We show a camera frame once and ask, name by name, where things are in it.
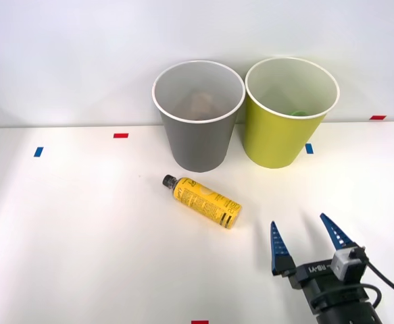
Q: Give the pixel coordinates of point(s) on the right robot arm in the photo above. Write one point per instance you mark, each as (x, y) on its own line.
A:
(345, 314)

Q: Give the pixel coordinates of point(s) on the grey plastic waste bin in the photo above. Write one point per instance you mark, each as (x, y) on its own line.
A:
(196, 141)

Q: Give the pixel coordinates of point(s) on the green plastic bottle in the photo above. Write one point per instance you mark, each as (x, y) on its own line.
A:
(298, 113)

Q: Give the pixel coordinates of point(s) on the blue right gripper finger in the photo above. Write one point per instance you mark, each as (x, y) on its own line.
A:
(337, 234)
(279, 251)

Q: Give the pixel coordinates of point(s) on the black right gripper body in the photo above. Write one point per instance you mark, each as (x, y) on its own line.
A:
(321, 283)

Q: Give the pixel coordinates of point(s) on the yellow-green plastic waste bin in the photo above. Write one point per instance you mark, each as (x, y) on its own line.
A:
(277, 138)

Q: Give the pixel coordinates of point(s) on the yellow bottle with black cap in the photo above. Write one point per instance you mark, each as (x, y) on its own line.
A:
(203, 202)

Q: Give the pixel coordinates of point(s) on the orange and pink drink can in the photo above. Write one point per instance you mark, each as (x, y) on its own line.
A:
(199, 103)

